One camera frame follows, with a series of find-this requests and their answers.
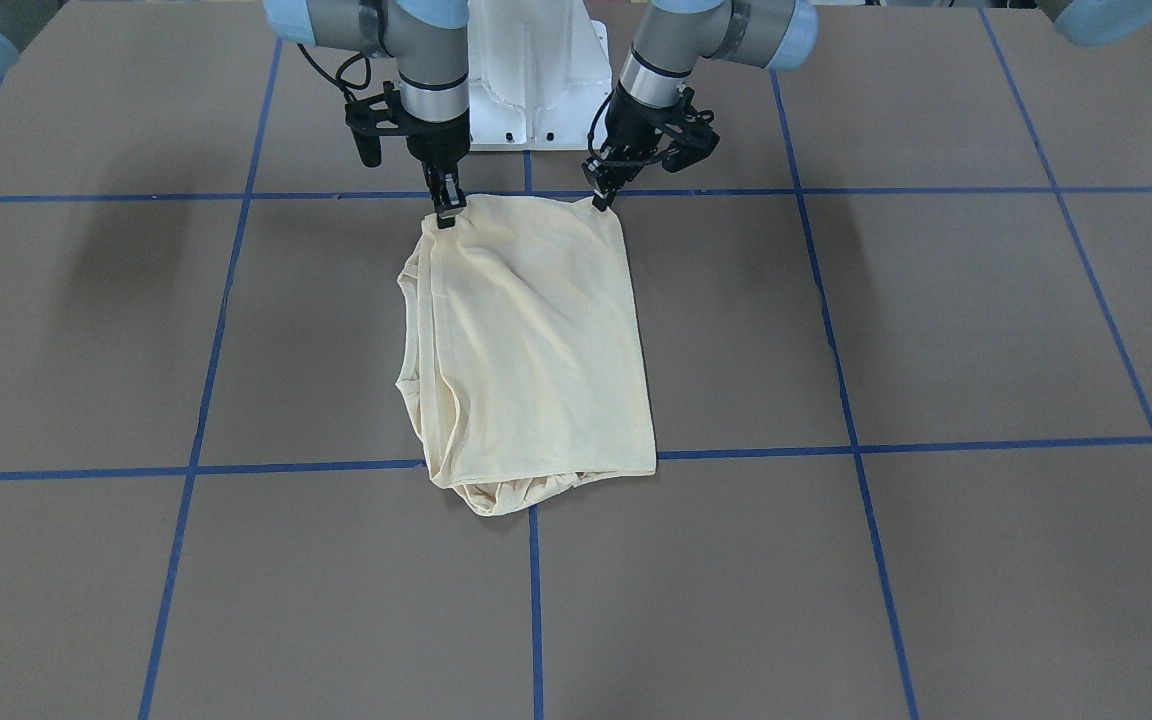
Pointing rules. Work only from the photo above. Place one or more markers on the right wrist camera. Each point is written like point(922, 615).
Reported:
point(370, 119)

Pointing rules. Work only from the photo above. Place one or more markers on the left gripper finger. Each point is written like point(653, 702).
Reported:
point(605, 189)

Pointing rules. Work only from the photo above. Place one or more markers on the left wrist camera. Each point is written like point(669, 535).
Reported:
point(691, 136)

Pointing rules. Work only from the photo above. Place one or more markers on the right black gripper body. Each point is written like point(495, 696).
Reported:
point(436, 146)

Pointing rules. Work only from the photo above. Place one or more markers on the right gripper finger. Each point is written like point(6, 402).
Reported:
point(442, 196)
point(455, 199)

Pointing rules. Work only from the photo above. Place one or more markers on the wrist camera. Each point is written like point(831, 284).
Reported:
point(691, 136)
point(370, 119)

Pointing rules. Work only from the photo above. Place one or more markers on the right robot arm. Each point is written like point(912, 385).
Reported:
point(406, 74)

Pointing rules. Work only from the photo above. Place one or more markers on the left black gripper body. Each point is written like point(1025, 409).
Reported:
point(630, 128)

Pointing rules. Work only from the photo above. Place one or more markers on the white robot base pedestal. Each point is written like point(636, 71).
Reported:
point(537, 72)

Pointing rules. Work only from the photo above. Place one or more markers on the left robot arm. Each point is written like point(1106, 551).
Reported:
point(902, 96)

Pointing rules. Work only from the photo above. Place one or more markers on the beige printed t-shirt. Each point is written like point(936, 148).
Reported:
point(523, 371)

